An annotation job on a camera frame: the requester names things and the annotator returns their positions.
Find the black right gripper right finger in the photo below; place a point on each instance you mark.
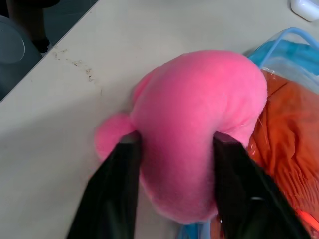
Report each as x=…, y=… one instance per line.
x=244, y=199

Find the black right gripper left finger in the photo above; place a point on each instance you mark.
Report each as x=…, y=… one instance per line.
x=109, y=196

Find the pink plush toy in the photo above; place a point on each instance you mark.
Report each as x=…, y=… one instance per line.
x=189, y=129

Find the orange cloth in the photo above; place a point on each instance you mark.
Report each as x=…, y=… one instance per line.
x=289, y=139

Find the clear plastic pouch blue trim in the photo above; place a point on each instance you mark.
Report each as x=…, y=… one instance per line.
x=296, y=62

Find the person's dark trouser leg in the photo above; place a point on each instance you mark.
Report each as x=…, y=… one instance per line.
x=30, y=22

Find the white plastic box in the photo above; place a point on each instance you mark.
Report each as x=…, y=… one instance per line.
x=305, y=8

